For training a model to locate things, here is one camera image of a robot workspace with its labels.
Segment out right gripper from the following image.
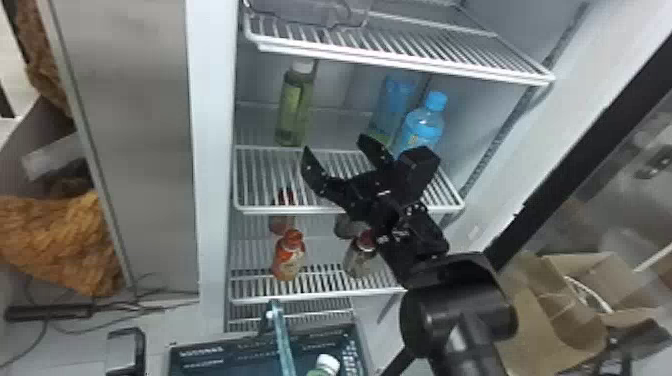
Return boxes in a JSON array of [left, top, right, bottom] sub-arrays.
[[300, 133, 404, 225]]

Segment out blue bottle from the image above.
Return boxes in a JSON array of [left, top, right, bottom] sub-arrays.
[[390, 90, 450, 160], [366, 69, 423, 148]]

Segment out dark red bottle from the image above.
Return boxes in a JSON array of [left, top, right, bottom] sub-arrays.
[[268, 187, 298, 236]]

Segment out clear bottle with red cap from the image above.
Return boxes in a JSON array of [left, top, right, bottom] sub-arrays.
[[343, 229, 380, 279]]

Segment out orange bottle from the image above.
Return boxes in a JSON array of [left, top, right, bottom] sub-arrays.
[[270, 228, 308, 283]]

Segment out white fridge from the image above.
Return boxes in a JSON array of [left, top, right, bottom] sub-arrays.
[[46, 0, 672, 337]]

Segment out clear box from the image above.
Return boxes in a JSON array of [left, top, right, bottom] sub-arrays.
[[245, 0, 375, 29]]

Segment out green bottle with white cap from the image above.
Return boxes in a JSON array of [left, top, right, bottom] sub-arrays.
[[306, 353, 342, 376]]

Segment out black basket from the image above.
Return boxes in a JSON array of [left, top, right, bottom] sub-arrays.
[[166, 299, 370, 376]]

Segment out fridge door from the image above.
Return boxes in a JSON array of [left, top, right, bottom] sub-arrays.
[[380, 49, 672, 376]]

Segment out brown paper bag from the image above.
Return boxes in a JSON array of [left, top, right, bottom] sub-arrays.
[[495, 250, 672, 376]]

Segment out orange cloth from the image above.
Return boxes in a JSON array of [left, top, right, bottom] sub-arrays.
[[0, 175, 125, 299], [14, 0, 74, 118]]

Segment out black power strip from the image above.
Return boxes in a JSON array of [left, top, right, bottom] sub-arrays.
[[4, 302, 97, 323]]

